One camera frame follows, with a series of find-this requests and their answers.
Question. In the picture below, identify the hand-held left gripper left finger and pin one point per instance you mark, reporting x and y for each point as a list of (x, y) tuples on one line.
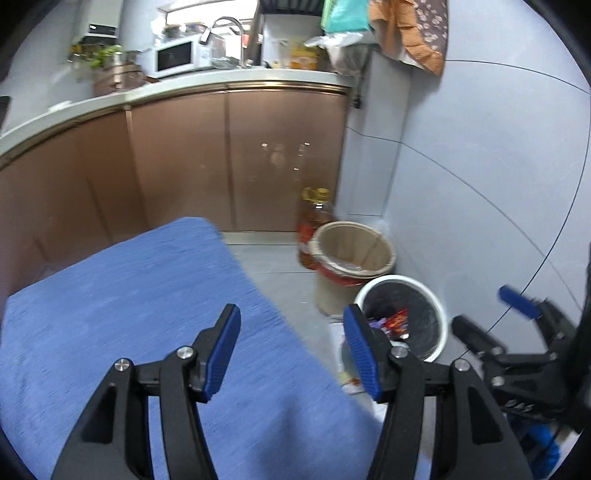
[(221, 355)]

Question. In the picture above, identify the blue towel covered table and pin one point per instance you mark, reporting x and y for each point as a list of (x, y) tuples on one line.
[(138, 300)]

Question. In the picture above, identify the white bin with black liner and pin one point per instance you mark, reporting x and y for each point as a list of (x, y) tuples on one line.
[(415, 300)]

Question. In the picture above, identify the black dish rack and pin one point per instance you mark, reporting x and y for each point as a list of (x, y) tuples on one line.
[(291, 4)]

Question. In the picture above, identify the green leafy vegetables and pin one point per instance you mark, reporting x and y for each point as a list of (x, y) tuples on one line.
[(99, 53)]

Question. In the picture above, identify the white water heater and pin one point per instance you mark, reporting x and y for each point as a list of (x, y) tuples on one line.
[(99, 25)]

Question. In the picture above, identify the person's right hand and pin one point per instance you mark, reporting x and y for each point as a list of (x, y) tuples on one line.
[(540, 443)]

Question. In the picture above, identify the red snack wrapper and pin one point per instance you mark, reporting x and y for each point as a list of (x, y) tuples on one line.
[(398, 319)]

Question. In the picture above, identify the pot with glass lid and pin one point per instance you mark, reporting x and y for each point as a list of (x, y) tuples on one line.
[(178, 30)]

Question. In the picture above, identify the teal bag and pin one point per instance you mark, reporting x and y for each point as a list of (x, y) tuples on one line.
[(346, 14)]

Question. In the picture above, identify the beige bin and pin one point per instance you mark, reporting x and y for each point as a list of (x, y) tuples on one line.
[(351, 249)]

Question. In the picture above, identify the copper pots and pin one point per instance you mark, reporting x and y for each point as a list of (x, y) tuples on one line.
[(115, 78)]

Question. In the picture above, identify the orange floral apron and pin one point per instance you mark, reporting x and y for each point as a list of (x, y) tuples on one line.
[(415, 32)]

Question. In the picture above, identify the steel faucet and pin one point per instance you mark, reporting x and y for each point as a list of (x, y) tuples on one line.
[(226, 19)]

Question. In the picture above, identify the white microwave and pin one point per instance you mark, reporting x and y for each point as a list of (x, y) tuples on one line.
[(178, 55)]

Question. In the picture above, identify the white plastic bag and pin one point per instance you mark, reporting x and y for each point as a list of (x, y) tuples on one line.
[(346, 46)]

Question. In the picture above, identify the cooking oil bottle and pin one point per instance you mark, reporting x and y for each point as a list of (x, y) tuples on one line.
[(316, 217)]

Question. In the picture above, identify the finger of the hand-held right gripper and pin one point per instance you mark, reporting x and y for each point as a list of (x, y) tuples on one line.
[(475, 337), (519, 300)]

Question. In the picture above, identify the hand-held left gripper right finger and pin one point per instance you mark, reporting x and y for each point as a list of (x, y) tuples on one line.
[(362, 355)]

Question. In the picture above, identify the yellow bottle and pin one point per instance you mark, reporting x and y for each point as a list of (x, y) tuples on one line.
[(304, 55)]

